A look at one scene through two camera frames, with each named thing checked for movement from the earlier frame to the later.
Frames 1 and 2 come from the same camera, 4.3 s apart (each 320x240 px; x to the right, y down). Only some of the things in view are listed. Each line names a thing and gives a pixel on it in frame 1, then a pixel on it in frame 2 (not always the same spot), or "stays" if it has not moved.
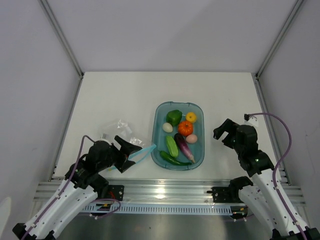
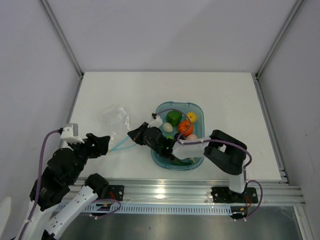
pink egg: (191, 138) stays
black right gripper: (228, 126) → (136, 135)
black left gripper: (126, 150) → (101, 146)
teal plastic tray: (178, 132) stays
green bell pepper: (174, 117) stays
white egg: (167, 127) stays
